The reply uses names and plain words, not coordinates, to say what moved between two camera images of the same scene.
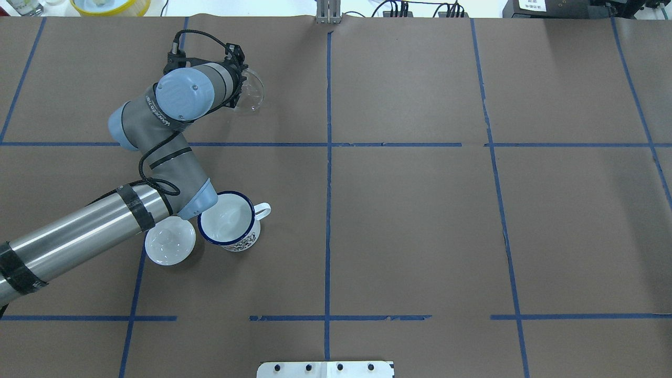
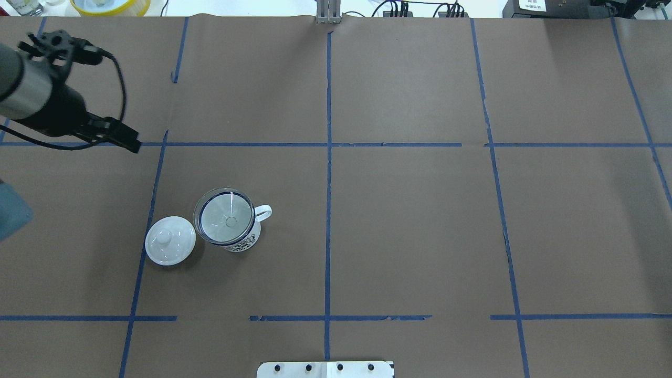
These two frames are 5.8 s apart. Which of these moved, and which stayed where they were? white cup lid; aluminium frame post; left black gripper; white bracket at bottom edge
Moved: left black gripper
Stayed: white cup lid; white bracket at bottom edge; aluminium frame post
